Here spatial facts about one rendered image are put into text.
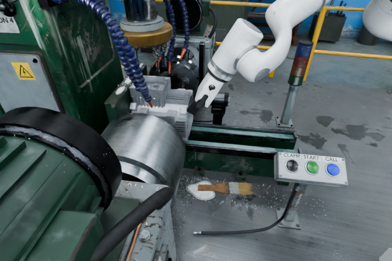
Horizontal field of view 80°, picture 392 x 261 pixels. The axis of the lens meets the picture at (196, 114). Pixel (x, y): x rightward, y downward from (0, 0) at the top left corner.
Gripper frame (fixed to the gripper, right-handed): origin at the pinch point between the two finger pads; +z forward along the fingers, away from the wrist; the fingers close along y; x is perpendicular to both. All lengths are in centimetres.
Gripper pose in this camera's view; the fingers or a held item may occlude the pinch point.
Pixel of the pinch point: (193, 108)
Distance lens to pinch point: 78.6
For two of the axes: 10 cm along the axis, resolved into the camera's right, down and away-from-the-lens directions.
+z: -4.9, 6.7, 5.6
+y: 1.4, -5.7, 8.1
